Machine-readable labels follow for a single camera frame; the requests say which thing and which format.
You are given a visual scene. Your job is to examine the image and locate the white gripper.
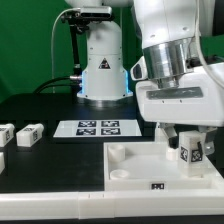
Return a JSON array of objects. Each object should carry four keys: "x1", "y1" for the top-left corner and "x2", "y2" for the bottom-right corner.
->
[{"x1": 131, "y1": 57, "x2": 224, "y2": 155}]

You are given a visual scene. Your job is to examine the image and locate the white square tabletop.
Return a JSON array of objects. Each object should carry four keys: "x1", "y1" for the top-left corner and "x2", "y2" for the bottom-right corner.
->
[{"x1": 104, "y1": 142, "x2": 224, "y2": 191}]

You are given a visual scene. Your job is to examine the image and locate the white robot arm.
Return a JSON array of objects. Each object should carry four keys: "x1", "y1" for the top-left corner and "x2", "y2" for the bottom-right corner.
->
[{"x1": 65, "y1": 0, "x2": 224, "y2": 154}]

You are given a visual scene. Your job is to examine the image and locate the white L-shaped fence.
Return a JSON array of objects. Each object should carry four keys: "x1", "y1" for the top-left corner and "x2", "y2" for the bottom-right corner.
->
[{"x1": 0, "y1": 189, "x2": 224, "y2": 220}]

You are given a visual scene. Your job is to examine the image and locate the white sheet with markers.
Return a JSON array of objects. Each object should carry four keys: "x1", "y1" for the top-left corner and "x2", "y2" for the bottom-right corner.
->
[{"x1": 54, "y1": 119, "x2": 141, "y2": 138}]

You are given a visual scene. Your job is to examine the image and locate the white part left edge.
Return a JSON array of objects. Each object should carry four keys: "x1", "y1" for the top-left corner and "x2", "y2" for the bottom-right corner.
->
[{"x1": 0, "y1": 152, "x2": 5, "y2": 174}]

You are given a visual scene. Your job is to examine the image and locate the black camera stand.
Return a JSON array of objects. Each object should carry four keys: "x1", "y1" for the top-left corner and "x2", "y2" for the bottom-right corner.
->
[{"x1": 61, "y1": 12, "x2": 89, "y2": 75}]

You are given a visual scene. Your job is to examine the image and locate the black cables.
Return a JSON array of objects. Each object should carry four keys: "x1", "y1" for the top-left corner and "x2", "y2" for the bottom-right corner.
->
[{"x1": 33, "y1": 75, "x2": 83, "y2": 95}]

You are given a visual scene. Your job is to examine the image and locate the camera on stand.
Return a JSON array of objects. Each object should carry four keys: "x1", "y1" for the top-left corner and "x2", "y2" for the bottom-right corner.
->
[{"x1": 80, "y1": 6, "x2": 112, "y2": 19}]

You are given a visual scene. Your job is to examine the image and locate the grey cable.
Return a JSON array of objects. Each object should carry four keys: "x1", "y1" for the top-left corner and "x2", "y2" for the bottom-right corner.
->
[{"x1": 50, "y1": 8, "x2": 81, "y2": 94}]

